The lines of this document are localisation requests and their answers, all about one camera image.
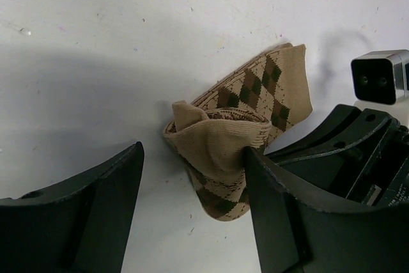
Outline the beige argyle sock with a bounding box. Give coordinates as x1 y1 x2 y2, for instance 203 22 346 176
163 43 313 222

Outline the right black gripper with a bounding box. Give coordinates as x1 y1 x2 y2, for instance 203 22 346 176
267 104 407 206

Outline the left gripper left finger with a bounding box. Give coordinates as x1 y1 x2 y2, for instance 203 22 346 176
1 143 144 272

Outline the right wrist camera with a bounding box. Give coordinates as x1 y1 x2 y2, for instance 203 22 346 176
351 49 408 105

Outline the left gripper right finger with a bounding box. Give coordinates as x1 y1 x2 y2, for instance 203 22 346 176
244 148 408 272

